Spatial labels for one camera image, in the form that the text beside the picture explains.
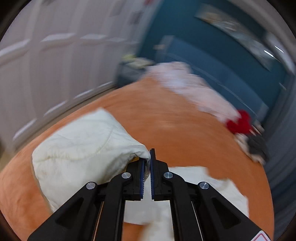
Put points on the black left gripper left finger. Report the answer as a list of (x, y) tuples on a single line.
[(96, 211)]

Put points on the orange plush bed blanket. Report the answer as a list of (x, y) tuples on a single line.
[(160, 119)]

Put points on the dark grey knitted garment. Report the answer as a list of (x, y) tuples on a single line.
[(257, 146)]

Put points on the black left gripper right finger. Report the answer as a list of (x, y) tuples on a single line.
[(198, 211)]

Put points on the yellow-white items on nightstand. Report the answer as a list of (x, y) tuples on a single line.
[(136, 62)]

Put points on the white panelled wardrobe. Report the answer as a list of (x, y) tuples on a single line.
[(56, 54)]

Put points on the dark bedside table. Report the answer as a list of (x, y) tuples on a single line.
[(127, 75)]

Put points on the red garment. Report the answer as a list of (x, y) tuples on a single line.
[(242, 125)]

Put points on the white quilted padded garment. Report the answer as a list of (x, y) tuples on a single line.
[(95, 148)]

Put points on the blue-grey curtain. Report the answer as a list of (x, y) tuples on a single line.
[(280, 169)]

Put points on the white garment under grey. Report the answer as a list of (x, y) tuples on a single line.
[(241, 140)]

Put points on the blue upholstered headboard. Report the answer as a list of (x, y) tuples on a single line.
[(220, 77)]

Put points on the framed wall picture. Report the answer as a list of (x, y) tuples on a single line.
[(235, 29)]

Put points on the pink crumpled bedding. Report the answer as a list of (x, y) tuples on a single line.
[(178, 78)]

